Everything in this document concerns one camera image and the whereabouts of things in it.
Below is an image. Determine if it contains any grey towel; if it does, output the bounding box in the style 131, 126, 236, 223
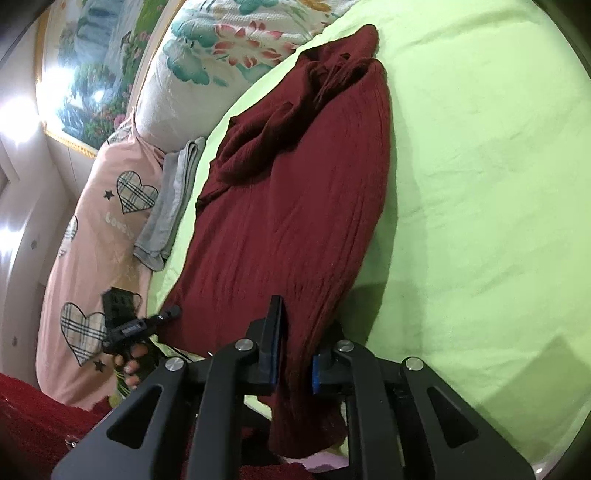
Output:
133, 136, 207, 272

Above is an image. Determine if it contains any white floral blanket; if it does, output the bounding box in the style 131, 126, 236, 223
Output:
134, 0, 361, 151

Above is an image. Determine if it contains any dark red knit sweater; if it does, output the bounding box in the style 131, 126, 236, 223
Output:
157, 24, 393, 460

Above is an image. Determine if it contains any person's left hand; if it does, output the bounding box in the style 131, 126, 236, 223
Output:
113, 344, 151, 389

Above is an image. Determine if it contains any light green bed sheet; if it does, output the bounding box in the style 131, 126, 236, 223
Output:
145, 0, 591, 467

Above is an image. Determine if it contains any framed landscape wall painting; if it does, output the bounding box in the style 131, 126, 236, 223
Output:
36, 0, 185, 160

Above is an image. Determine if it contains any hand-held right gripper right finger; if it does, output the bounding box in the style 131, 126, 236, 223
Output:
312, 339, 537, 480

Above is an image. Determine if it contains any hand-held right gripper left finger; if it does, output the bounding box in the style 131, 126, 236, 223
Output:
51, 295, 283, 480

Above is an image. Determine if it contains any pink quilt with plaid hearts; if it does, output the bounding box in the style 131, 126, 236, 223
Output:
36, 115, 167, 411

